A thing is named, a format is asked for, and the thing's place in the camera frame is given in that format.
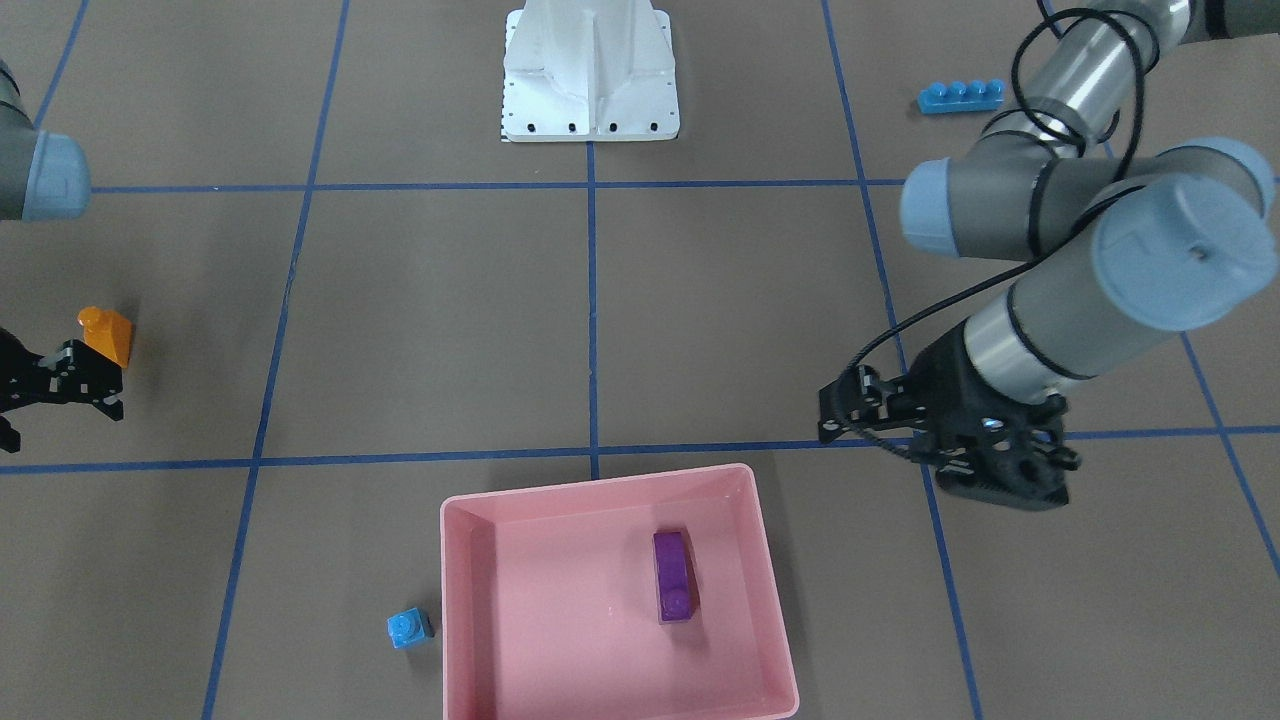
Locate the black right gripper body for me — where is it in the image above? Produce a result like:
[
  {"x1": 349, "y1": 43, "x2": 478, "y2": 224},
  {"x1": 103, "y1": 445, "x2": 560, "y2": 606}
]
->
[{"x1": 1, "y1": 328, "x2": 61, "y2": 413}]

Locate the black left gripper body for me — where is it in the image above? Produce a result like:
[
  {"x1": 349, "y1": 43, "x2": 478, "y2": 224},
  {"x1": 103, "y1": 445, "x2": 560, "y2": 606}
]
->
[{"x1": 905, "y1": 325, "x2": 1082, "y2": 512}]

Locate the orange sloped block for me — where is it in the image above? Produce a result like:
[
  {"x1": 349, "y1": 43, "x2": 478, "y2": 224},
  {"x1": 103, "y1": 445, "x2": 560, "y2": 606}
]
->
[{"x1": 77, "y1": 306, "x2": 134, "y2": 369}]

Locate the purple sloped block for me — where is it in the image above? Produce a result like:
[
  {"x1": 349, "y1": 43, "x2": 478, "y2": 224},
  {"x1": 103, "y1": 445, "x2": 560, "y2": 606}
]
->
[{"x1": 652, "y1": 527, "x2": 701, "y2": 625}]

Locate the long blue four-stud block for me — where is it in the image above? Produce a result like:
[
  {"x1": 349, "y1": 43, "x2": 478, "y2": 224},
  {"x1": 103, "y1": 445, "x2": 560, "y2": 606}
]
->
[{"x1": 916, "y1": 78, "x2": 1006, "y2": 115}]

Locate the small blue single-stud block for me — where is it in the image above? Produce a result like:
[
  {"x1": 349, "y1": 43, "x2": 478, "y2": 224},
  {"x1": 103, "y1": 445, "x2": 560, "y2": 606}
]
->
[{"x1": 385, "y1": 607, "x2": 436, "y2": 650}]

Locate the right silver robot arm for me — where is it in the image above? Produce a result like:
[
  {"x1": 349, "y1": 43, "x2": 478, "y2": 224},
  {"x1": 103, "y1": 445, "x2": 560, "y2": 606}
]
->
[{"x1": 1, "y1": 64, "x2": 125, "y2": 421}]

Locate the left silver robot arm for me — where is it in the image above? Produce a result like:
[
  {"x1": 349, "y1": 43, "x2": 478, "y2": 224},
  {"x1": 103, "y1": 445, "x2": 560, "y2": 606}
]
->
[{"x1": 817, "y1": 1, "x2": 1277, "y2": 511}]

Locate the pink plastic box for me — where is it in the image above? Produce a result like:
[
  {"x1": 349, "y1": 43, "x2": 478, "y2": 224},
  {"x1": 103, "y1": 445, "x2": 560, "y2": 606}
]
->
[{"x1": 436, "y1": 462, "x2": 801, "y2": 719}]

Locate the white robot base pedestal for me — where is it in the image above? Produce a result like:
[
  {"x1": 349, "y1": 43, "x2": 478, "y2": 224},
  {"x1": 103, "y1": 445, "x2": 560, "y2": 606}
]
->
[{"x1": 500, "y1": 1, "x2": 681, "y2": 143}]

